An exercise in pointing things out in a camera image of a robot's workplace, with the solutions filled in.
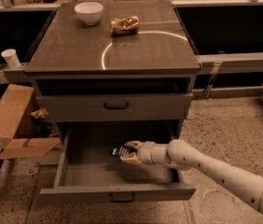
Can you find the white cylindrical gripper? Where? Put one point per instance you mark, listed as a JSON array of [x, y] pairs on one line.
[[145, 153]]

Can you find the dark blue rxbar wrapper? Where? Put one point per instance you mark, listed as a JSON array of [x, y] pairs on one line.
[[118, 150]]

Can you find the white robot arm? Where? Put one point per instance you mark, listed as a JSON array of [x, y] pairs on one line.
[[179, 154]]

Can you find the open grey lower drawer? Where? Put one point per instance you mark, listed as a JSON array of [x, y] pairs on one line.
[[88, 172]]

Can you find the grey drawer cabinet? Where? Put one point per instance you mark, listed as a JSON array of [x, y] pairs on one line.
[[77, 59]]

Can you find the closed grey upper drawer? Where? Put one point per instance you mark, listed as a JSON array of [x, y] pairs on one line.
[[121, 107]]

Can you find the open cardboard box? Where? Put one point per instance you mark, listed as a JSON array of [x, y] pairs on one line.
[[19, 114]]

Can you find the crumpled gold snack bag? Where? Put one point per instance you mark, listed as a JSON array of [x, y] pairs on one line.
[[125, 26]]

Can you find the white ceramic bowl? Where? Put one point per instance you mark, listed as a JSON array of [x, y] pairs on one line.
[[89, 12]]

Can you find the white paper cup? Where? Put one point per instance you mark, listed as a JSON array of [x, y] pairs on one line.
[[10, 56]]

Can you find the grey metal rail frame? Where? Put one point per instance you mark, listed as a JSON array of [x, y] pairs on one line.
[[231, 61]]

